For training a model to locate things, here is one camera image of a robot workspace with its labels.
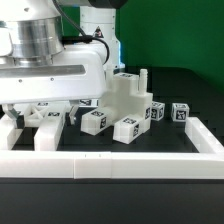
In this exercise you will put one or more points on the white tagged cube left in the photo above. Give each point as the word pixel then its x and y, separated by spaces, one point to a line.
pixel 158 109

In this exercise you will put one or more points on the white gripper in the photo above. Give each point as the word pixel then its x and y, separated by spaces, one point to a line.
pixel 76 73

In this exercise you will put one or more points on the white chair seat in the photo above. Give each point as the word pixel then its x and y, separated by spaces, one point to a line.
pixel 127 95

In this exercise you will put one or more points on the white tagged cube right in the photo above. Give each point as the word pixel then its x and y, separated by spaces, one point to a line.
pixel 179 112

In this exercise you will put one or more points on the white tagged cube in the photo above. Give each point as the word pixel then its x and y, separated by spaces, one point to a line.
pixel 158 109
pixel 179 112

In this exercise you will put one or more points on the white U-shaped fence frame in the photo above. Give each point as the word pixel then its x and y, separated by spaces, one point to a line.
pixel 110 165

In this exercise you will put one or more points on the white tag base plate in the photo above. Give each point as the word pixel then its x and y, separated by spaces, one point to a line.
pixel 91 103

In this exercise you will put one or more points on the white chair back frame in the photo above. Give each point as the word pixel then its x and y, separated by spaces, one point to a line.
pixel 48 118

